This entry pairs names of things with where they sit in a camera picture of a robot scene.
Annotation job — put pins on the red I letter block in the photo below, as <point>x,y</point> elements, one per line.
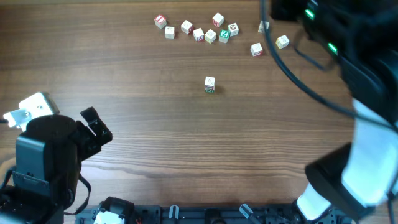
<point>160,21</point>

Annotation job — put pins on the red M letter block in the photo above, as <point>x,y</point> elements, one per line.
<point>217,19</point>

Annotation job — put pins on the white block red side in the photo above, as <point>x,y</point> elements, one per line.
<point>187,27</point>

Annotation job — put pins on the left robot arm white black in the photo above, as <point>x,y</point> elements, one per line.
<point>42,184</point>

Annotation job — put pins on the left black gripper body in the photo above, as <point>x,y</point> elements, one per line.
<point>90,145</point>

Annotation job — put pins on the white block dark picture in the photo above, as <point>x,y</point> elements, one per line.
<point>233,29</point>

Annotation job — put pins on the plain white wooden block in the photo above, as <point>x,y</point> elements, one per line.
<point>169,32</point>

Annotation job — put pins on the white block green side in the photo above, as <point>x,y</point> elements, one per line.
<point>209,91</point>

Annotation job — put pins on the yellow edged white block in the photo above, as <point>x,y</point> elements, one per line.
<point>282,41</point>

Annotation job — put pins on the white block yellow side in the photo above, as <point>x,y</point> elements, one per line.
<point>210,36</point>

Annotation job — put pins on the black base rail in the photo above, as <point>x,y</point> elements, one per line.
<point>269,214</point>

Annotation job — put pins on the white block red bottom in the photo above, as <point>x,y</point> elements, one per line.
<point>256,49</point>

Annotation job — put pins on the white block tan picture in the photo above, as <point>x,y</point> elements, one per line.
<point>263,26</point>

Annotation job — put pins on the white block red sketch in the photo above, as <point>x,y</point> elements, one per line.
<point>210,83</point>

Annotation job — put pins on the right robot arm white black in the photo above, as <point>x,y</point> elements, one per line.
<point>361,38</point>

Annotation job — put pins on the white block red A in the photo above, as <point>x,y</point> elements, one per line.
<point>198,35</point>

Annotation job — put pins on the green Z letter block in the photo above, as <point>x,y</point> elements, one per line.
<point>224,36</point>

